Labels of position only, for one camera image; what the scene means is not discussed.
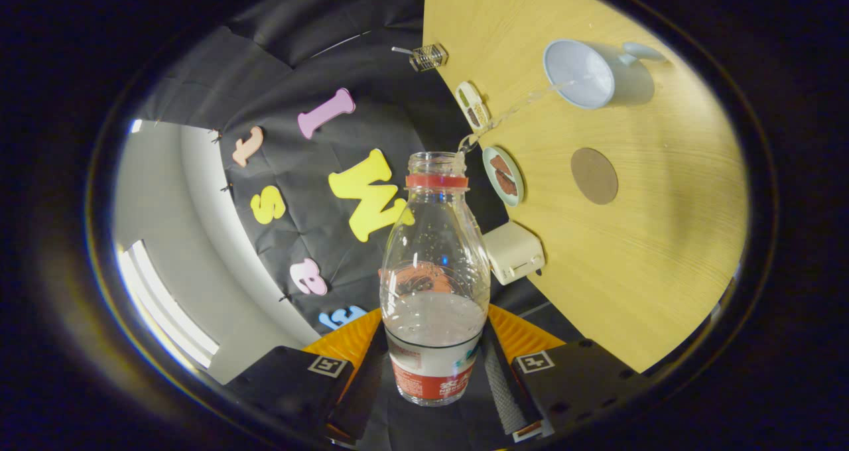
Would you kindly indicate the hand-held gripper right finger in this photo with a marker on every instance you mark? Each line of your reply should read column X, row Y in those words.
column 504, row 385

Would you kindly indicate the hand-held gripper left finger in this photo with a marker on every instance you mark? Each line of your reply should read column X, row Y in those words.
column 361, row 391

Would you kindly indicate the clear plastic bottle red label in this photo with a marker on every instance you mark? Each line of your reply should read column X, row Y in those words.
column 434, row 351

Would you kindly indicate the round brown coaster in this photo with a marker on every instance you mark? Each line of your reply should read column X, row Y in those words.
column 594, row 176

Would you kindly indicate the pale grey cup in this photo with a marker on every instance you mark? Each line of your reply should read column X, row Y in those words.
column 630, row 79

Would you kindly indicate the white toaster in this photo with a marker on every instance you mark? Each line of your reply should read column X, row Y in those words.
column 514, row 252

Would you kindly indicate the wooden table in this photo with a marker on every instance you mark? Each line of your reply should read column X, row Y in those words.
column 630, row 272

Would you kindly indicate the pale green plate with meat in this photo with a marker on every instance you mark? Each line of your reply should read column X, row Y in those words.
column 504, row 176

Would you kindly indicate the long ceiling light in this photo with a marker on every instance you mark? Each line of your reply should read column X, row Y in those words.
column 166, row 312

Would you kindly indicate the white divided snack dish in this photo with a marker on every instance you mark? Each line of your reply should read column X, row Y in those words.
column 472, row 105

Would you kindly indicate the metal utensil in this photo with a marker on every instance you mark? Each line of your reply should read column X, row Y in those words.
column 402, row 51

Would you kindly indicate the small ceiling light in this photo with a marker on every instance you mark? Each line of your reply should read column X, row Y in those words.
column 136, row 126

